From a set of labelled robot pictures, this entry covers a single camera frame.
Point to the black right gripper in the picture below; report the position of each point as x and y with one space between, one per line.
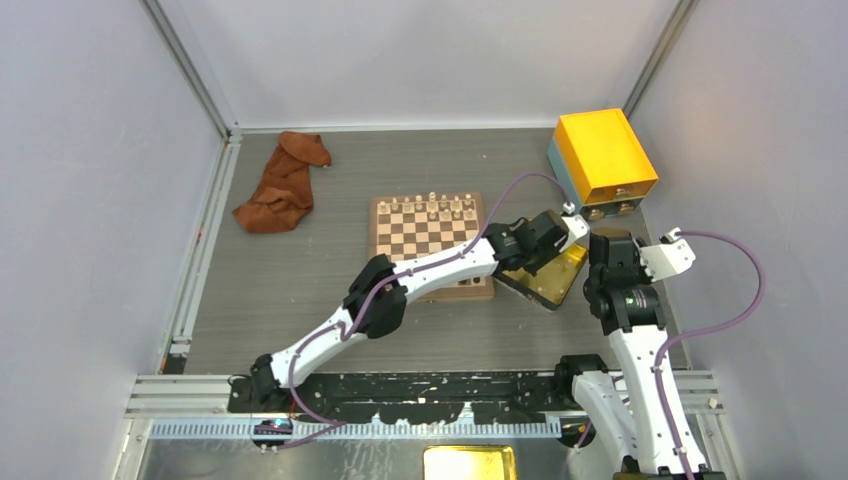
645 276

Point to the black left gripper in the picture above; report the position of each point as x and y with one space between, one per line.
556 246

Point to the gold metal tin tray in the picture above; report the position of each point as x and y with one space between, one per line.
550 285

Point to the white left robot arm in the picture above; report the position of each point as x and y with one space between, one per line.
377 299

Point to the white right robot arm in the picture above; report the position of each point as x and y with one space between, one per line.
645 434

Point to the yellow drawer box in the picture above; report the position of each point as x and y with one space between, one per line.
598 159

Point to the wooden chessboard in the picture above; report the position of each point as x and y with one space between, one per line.
408 236

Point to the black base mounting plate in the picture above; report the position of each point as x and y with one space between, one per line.
505 397

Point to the gold tin lid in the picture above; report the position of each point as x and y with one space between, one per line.
469 462

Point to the brown cloth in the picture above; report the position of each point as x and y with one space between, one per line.
284 193

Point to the aluminium front rail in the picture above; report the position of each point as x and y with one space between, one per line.
225 407

